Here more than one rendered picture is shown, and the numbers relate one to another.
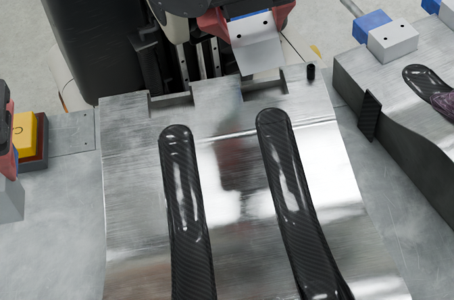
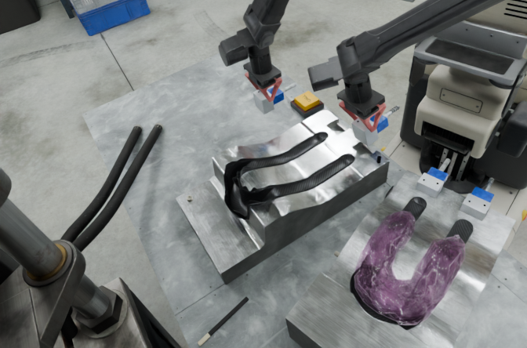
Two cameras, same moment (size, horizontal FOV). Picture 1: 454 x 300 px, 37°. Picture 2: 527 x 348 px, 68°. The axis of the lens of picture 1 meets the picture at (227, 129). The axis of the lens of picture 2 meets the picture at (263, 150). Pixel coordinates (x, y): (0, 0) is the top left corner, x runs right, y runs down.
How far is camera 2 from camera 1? 0.61 m
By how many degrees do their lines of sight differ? 44
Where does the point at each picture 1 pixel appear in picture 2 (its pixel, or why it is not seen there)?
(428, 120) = (387, 211)
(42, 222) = (284, 128)
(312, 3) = not seen: outside the picture
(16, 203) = (264, 107)
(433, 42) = (445, 203)
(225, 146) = (327, 150)
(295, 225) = (307, 184)
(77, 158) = not seen: hidden behind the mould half
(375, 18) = (439, 174)
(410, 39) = (431, 189)
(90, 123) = not seen: hidden behind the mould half
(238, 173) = (318, 159)
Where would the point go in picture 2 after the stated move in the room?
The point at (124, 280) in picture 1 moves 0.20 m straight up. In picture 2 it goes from (258, 147) to (247, 89)
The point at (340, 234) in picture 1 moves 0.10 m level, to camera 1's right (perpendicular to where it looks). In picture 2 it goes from (306, 196) to (331, 226)
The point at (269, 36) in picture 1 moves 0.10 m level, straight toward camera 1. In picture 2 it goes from (362, 128) to (326, 143)
